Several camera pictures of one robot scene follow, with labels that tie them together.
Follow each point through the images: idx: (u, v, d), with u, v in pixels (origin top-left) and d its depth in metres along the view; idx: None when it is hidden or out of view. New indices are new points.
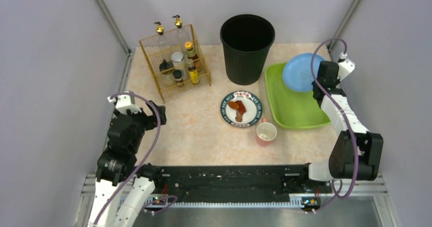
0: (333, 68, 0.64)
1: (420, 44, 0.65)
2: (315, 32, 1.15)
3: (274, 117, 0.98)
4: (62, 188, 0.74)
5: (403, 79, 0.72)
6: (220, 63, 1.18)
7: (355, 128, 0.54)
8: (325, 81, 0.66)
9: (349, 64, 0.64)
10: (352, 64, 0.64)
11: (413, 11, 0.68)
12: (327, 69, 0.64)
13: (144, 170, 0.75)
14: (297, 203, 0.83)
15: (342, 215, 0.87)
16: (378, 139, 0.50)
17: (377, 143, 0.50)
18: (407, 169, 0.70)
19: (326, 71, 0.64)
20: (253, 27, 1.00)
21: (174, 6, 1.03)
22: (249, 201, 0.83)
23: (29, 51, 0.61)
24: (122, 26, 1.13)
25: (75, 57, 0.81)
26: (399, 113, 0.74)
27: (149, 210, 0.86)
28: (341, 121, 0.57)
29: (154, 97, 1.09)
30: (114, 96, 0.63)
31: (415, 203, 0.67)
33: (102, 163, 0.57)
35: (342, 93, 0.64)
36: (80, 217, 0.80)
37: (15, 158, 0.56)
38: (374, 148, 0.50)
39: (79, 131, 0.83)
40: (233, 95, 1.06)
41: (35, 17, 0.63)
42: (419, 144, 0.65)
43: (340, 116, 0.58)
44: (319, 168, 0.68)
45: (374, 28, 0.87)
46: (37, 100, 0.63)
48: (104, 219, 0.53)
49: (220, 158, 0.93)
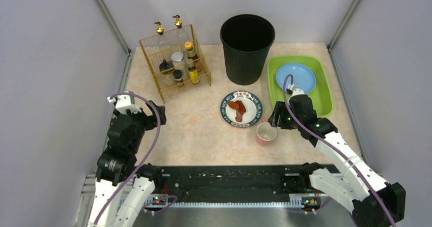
0: (309, 102, 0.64)
1: (421, 44, 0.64)
2: (315, 32, 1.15)
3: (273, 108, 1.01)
4: (62, 188, 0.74)
5: (403, 79, 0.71)
6: (220, 63, 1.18)
7: (374, 184, 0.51)
8: (306, 117, 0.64)
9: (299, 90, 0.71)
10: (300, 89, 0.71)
11: (413, 11, 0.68)
12: (303, 105, 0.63)
13: (144, 170, 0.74)
14: (297, 203, 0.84)
15: (342, 215, 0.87)
16: (399, 190, 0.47)
17: (402, 194, 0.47)
18: (407, 169, 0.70)
19: (302, 107, 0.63)
20: (253, 27, 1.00)
21: (174, 6, 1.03)
22: (249, 201, 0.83)
23: (29, 50, 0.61)
24: (122, 26, 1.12)
25: (75, 57, 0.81)
26: (398, 113, 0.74)
27: (149, 210, 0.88)
28: (354, 175, 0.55)
29: (154, 97, 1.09)
30: (114, 96, 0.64)
31: (416, 203, 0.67)
33: (102, 163, 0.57)
35: (334, 129, 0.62)
36: (80, 217, 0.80)
37: (15, 158, 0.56)
38: (401, 200, 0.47)
39: (79, 131, 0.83)
40: (233, 95, 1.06)
41: (34, 17, 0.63)
42: (420, 144, 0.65)
43: (352, 170, 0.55)
44: (327, 187, 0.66)
45: (373, 28, 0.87)
46: (36, 99, 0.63)
48: (104, 219, 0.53)
49: (220, 158, 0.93)
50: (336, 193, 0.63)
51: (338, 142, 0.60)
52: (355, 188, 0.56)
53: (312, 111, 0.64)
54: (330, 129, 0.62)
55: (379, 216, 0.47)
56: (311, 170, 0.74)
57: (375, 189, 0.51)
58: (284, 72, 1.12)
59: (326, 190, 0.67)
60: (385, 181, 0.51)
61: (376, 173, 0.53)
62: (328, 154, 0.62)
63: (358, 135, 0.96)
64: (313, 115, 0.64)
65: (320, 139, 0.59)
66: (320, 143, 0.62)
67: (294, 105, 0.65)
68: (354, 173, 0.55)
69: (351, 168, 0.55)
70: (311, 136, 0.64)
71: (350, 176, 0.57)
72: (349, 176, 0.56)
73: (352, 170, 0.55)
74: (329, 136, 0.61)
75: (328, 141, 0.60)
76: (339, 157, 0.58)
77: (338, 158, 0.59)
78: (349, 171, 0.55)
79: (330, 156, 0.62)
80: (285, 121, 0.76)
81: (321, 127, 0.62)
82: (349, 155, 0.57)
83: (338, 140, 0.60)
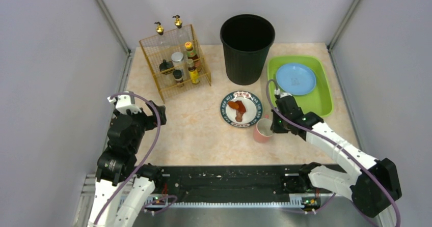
0: (292, 100, 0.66)
1: (421, 44, 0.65)
2: (315, 32, 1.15)
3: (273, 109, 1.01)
4: (62, 188, 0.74)
5: (402, 80, 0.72)
6: (220, 63, 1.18)
7: (365, 163, 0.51)
8: (292, 113, 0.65)
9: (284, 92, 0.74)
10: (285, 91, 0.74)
11: (413, 11, 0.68)
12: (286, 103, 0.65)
13: (144, 170, 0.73)
14: (297, 203, 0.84)
15: (342, 215, 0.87)
16: (389, 165, 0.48)
17: (393, 169, 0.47)
18: (406, 169, 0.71)
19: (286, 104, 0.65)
20: (253, 27, 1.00)
21: (174, 6, 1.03)
22: (250, 202, 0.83)
23: (29, 51, 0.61)
24: (123, 26, 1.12)
25: (75, 57, 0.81)
26: (398, 113, 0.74)
27: (149, 210, 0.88)
28: (345, 158, 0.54)
29: (154, 97, 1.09)
30: (114, 96, 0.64)
31: (416, 203, 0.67)
33: (102, 163, 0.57)
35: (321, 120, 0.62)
36: (80, 217, 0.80)
37: (15, 158, 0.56)
38: (393, 174, 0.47)
39: (79, 131, 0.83)
40: (233, 95, 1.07)
41: (34, 17, 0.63)
42: (420, 144, 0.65)
43: (342, 153, 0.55)
44: (327, 181, 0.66)
45: (373, 28, 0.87)
46: (36, 100, 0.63)
48: (104, 219, 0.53)
49: (220, 158, 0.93)
50: (335, 183, 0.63)
51: (325, 130, 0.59)
52: (348, 172, 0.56)
53: (296, 108, 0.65)
54: (317, 120, 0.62)
55: (376, 194, 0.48)
56: (310, 169, 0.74)
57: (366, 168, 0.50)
58: (284, 71, 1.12)
59: (326, 184, 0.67)
60: (375, 159, 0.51)
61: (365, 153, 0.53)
62: (318, 143, 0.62)
63: (358, 135, 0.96)
64: (298, 111, 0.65)
65: (306, 130, 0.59)
66: (309, 135, 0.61)
67: (278, 105, 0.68)
68: (345, 157, 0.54)
69: (341, 152, 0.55)
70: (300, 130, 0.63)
71: (342, 161, 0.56)
72: (341, 160, 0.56)
73: (342, 153, 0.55)
74: (317, 126, 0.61)
75: (316, 131, 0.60)
76: (327, 143, 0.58)
77: (327, 145, 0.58)
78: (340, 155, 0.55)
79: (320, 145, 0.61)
80: (278, 126, 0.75)
81: (307, 120, 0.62)
82: (336, 141, 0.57)
83: (325, 129, 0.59)
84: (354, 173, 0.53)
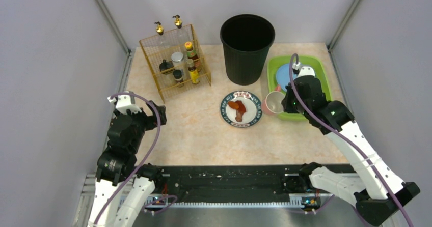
0: (318, 84, 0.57)
1: (421, 44, 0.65)
2: (315, 32, 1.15)
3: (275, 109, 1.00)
4: (61, 188, 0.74)
5: (402, 80, 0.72)
6: (220, 63, 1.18)
7: (392, 185, 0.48)
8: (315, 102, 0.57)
9: (307, 68, 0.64)
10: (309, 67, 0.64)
11: (413, 11, 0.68)
12: (311, 88, 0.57)
13: (144, 170, 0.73)
14: (297, 203, 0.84)
15: (343, 216, 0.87)
16: (414, 188, 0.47)
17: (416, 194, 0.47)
18: (407, 169, 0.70)
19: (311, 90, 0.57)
20: (253, 27, 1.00)
21: (174, 6, 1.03)
22: (250, 201, 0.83)
23: (29, 50, 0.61)
24: (123, 26, 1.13)
25: (75, 57, 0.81)
26: (398, 114, 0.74)
27: (149, 210, 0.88)
28: (371, 175, 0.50)
29: (154, 97, 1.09)
30: (114, 96, 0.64)
31: (415, 204, 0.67)
33: (102, 163, 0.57)
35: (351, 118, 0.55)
36: (80, 217, 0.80)
37: (15, 158, 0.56)
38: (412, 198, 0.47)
39: (79, 131, 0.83)
40: (233, 95, 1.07)
41: (34, 17, 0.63)
42: (420, 144, 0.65)
43: (370, 170, 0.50)
44: (329, 185, 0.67)
45: (373, 28, 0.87)
46: (36, 100, 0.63)
48: (104, 219, 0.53)
49: (220, 158, 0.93)
50: (337, 188, 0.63)
51: (355, 135, 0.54)
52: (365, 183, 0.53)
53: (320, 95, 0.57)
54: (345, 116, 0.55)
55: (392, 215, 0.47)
56: (310, 170, 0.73)
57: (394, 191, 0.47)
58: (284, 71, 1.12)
59: (327, 188, 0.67)
60: (402, 182, 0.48)
61: (393, 172, 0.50)
62: (342, 147, 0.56)
63: None
64: (322, 98, 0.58)
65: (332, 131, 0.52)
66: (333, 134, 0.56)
67: (299, 88, 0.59)
68: (372, 174, 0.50)
69: (369, 168, 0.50)
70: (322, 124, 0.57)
71: (363, 173, 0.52)
72: (362, 173, 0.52)
73: (370, 170, 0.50)
74: (345, 128, 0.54)
75: (344, 134, 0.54)
76: (356, 153, 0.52)
77: (355, 155, 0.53)
78: (367, 171, 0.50)
79: (342, 148, 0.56)
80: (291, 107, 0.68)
81: (335, 115, 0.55)
82: (368, 154, 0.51)
83: (354, 133, 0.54)
84: (372, 189, 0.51)
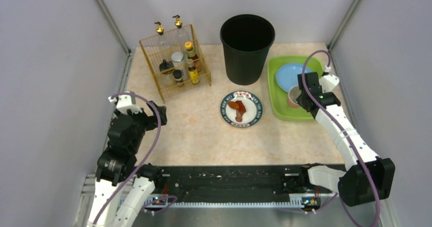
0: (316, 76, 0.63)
1: (421, 43, 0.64)
2: (315, 32, 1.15)
3: (273, 108, 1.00)
4: (61, 188, 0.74)
5: (402, 79, 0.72)
6: (220, 62, 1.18)
7: (365, 156, 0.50)
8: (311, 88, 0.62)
9: (334, 78, 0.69)
10: (336, 78, 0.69)
11: (413, 11, 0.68)
12: (308, 76, 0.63)
13: (144, 170, 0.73)
14: (297, 203, 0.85)
15: (343, 216, 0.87)
16: (388, 165, 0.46)
17: (391, 170, 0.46)
18: (407, 169, 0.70)
19: (308, 78, 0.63)
20: (253, 27, 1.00)
21: (174, 6, 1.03)
22: (249, 201, 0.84)
23: (29, 51, 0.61)
24: (123, 26, 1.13)
25: (74, 57, 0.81)
26: (398, 113, 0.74)
27: (149, 210, 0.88)
28: (346, 145, 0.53)
29: (154, 97, 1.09)
30: (114, 96, 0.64)
31: (415, 204, 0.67)
33: (102, 163, 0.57)
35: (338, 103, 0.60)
36: (80, 217, 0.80)
37: (15, 159, 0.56)
38: (389, 175, 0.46)
39: (79, 131, 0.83)
40: (233, 95, 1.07)
41: (34, 17, 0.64)
42: (420, 144, 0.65)
43: (345, 140, 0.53)
44: (322, 175, 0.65)
45: (373, 28, 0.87)
46: (36, 100, 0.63)
48: (104, 218, 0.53)
49: (220, 158, 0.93)
50: (329, 177, 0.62)
51: (338, 114, 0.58)
52: (345, 159, 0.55)
53: (318, 85, 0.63)
54: (333, 102, 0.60)
55: (363, 185, 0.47)
56: (311, 166, 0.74)
57: (365, 160, 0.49)
58: (284, 72, 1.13)
59: (322, 180, 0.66)
60: (376, 155, 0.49)
61: (369, 147, 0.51)
62: (326, 125, 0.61)
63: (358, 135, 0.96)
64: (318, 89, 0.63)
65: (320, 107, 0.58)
66: (320, 114, 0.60)
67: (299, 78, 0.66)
68: (347, 144, 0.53)
69: (345, 139, 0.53)
70: (313, 107, 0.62)
71: (342, 146, 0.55)
72: (341, 147, 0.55)
73: (345, 141, 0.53)
74: (330, 107, 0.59)
75: (328, 111, 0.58)
76: (335, 127, 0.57)
77: (334, 129, 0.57)
78: (342, 141, 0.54)
79: (327, 126, 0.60)
80: None
81: (324, 98, 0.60)
82: (345, 127, 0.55)
83: (337, 113, 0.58)
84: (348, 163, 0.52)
